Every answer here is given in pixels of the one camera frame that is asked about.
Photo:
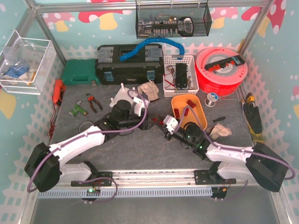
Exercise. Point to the black toolbox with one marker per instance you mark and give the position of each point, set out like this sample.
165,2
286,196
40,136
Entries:
146,65

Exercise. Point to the green circuit board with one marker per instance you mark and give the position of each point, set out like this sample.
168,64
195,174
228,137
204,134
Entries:
77,109

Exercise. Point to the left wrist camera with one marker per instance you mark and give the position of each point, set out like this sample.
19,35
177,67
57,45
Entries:
139,105

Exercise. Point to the green tool case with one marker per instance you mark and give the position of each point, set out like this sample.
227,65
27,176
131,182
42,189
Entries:
79,72

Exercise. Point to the solder wire spool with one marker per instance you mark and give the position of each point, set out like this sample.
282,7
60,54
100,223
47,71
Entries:
211,99

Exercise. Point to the blue white glove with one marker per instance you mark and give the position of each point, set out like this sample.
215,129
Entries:
18,71

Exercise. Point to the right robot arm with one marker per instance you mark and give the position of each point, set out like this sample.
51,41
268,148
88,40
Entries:
256,164

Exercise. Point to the black terminal block strip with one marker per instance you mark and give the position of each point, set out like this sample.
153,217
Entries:
234,60

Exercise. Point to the white peg board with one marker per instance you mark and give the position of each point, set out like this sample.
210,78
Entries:
122,94

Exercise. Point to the beige work glove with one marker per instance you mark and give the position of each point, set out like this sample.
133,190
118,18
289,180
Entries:
150,90

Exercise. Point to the black battery holder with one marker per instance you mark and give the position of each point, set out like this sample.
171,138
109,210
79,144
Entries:
181,75

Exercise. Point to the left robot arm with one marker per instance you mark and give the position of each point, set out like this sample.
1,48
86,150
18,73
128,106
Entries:
48,165

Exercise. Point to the black rubber glove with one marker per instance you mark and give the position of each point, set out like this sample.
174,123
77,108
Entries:
253,118

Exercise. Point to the black screwdriver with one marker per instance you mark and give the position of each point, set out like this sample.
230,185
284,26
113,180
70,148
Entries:
217,120

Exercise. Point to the white perforated basket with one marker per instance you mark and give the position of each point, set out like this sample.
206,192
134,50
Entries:
169,88

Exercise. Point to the black wire mesh basket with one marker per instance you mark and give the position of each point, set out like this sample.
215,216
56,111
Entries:
172,20

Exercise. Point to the clear acrylic box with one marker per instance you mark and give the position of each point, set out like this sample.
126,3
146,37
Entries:
39,54

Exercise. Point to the tape roll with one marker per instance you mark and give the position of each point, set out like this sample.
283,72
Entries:
84,126

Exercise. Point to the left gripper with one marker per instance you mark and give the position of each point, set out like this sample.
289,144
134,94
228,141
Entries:
144,122

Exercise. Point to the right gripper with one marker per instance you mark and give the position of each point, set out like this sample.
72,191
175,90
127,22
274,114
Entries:
167,132

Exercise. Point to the crumpled beige cloth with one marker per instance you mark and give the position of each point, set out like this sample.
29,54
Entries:
219,131

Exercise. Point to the orange multimeter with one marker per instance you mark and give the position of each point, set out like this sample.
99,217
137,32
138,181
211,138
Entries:
59,89

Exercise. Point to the yellow plastic tray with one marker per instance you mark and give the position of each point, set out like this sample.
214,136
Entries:
180,102

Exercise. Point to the red filament spool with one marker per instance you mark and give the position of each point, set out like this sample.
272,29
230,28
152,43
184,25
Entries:
224,81

